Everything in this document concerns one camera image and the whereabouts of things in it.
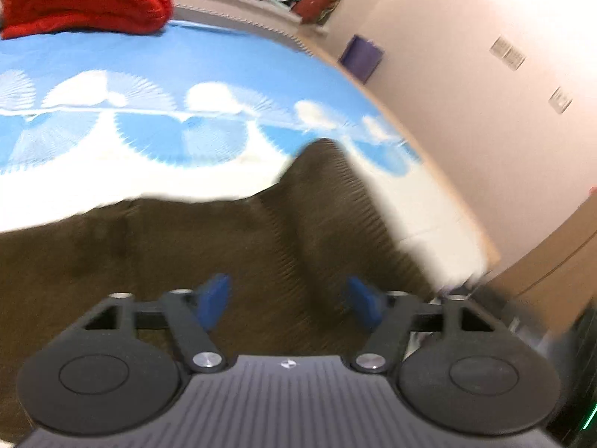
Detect brown corduroy pants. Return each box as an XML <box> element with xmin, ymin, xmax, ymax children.
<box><xmin>1</xmin><ymin>140</ymin><xmax>434</xmax><ymax>442</ymax></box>

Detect blue patterned bed sheet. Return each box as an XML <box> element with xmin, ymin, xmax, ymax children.
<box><xmin>1</xmin><ymin>21</ymin><xmax>497</xmax><ymax>288</ymax></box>

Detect purple box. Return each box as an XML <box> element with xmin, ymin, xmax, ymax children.
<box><xmin>338</xmin><ymin>34</ymin><xmax>385</xmax><ymax>84</ymax></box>

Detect white wall socket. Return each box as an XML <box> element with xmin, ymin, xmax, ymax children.
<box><xmin>548</xmin><ymin>87</ymin><xmax>573</xmax><ymax>114</ymax></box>

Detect white wall switch panel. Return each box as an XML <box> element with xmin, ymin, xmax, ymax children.
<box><xmin>490</xmin><ymin>37</ymin><xmax>526</xmax><ymax>71</ymax></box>

